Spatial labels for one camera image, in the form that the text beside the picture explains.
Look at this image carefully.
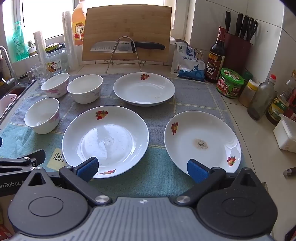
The plate with food stain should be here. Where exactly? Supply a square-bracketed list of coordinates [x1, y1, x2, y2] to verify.
[164, 110, 242, 174]

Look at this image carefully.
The large white plate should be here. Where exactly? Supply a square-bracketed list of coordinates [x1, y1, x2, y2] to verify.
[62, 105, 149, 179]

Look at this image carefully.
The floral white bowl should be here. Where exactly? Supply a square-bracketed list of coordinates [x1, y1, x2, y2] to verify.
[67, 74, 103, 104]
[24, 98, 60, 135]

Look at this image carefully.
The santoku kitchen knife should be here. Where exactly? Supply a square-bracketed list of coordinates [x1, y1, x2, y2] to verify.
[90, 41, 166, 53]

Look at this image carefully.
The grey teal table cloth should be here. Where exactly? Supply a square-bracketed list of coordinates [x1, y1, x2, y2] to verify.
[1, 74, 235, 199]

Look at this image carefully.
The white plastic colander basket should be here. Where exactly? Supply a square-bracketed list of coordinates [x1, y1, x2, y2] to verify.
[0, 93, 17, 116]

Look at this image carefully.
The metal faucet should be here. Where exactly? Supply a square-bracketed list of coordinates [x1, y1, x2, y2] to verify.
[0, 46, 19, 85]

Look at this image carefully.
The white plastic box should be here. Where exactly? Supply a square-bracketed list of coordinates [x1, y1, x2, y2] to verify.
[273, 115, 296, 153]

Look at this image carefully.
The yellow lid spice jar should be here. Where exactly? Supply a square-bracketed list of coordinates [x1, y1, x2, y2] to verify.
[239, 79, 259, 108]

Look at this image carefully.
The green lid mushroom sauce jar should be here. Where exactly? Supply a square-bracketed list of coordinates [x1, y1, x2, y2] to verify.
[216, 68, 244, 98]

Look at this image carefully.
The clear drinking glass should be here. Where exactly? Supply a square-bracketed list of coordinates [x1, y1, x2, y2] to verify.
[31, 63, 50, 85]

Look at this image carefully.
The empty clear glass bottle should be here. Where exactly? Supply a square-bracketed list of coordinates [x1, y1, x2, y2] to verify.
[247, 74, 276, 121]

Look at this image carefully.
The oil bottle yellow label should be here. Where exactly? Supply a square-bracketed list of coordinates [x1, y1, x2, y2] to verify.
[266, 69, 295, 125]

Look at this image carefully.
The green lid spice jar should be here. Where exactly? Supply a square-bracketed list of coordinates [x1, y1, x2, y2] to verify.
[240, 70, 253, 93]

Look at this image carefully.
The green dish soap bottle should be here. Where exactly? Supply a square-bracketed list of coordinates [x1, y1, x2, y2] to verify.
[6, 21, 29, 63]

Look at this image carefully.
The blue white salt bag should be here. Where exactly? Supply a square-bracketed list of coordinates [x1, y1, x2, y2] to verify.
[171, 39, 205, 82]

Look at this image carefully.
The glass jar with label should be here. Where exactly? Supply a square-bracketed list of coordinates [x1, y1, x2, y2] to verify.
[45, 43, 69, 77]

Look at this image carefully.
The short plastic wrap roll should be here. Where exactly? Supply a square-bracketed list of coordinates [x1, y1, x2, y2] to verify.
[33, 31, 47, 64]

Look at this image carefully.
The dark vinegar bottle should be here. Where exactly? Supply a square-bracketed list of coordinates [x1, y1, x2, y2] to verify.
[205, 27, 226, 83]

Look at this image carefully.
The dark red knife block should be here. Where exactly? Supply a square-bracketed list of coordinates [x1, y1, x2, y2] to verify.
[223, 11, 258, 74]

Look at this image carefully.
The tall plastic wrap roll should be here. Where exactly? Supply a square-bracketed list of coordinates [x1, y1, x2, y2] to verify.
[62, 11, 79, 71]

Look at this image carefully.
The orange cooking wine jug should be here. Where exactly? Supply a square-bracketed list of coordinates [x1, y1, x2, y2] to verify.
[72, 1, 86, 46]

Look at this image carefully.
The bamboo cutting board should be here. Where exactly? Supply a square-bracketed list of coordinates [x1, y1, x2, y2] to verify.
[82, 4, 171, 62]

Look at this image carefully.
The small brown handle knife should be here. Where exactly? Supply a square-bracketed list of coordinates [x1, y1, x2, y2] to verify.
[283, 167, 296, 178]

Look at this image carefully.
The metal wire stand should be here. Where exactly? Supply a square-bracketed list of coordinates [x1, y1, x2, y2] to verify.
[105, 36, 142, 74]

